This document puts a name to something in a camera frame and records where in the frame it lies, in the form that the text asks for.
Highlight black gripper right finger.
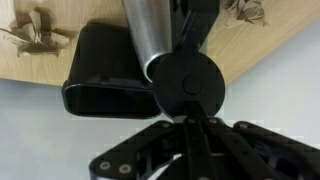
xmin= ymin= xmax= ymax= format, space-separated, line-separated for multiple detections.
xmin=198 ymin=100 xmax=320 ymax=180

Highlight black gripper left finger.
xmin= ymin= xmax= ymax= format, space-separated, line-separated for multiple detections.
xmin=89 ymin=100 xmax=201 ymax=180

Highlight black kettle lid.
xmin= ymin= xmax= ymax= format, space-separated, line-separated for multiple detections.
xmin=152 ymin=49 xmax=227 ymax=121

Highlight stainless steel electric kettle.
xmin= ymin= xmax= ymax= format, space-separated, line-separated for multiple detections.
xmin=121 ymin=0 xmax=222 ymax=84

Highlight black plastic bin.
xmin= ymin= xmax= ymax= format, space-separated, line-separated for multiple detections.
xmin=61 ymin=22 xmax=165 ymax=120

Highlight small crumpled brown paper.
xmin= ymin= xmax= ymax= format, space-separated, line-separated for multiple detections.
xmin=219 ymin=0 xmax=270 ymax=28

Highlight large crumpled brown paper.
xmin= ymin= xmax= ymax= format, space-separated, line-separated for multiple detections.
xmin=0 ymin=7 xmax=71 ymax=58

